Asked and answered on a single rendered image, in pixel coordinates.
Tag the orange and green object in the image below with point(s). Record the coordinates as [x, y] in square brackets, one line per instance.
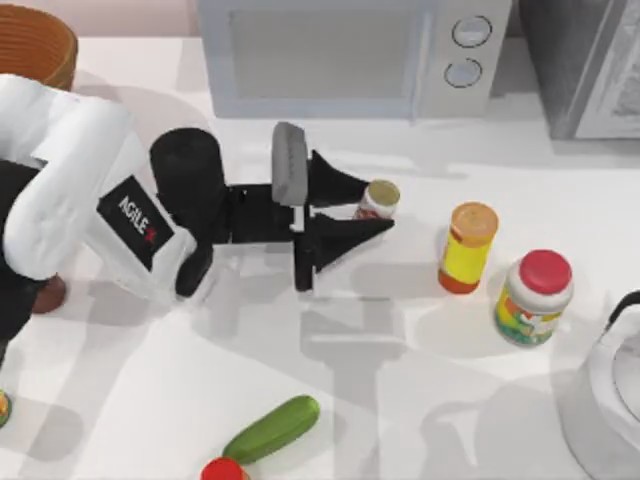
[4, 410]

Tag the yellow bottle with orange lid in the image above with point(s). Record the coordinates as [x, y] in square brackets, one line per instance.
[467, 250]

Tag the pale microwave oven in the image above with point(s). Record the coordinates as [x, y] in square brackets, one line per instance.
[325, 55]

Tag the brown round object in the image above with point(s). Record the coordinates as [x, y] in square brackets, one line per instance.
[50, 297]

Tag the pale grey rounded box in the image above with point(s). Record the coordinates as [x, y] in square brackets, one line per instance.
[290, 162]

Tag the green cucumber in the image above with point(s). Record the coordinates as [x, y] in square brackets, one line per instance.
[272, 430]

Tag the small white jar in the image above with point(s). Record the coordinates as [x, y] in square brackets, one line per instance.
[382, 197]

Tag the orange ribbed basket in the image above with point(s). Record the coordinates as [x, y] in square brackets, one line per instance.
[35, 40]

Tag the microwave knob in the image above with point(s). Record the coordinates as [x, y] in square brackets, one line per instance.
[463, 72]
[472, 30]

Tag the white jar with red lid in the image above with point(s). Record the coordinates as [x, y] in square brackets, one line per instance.
[535, 300]

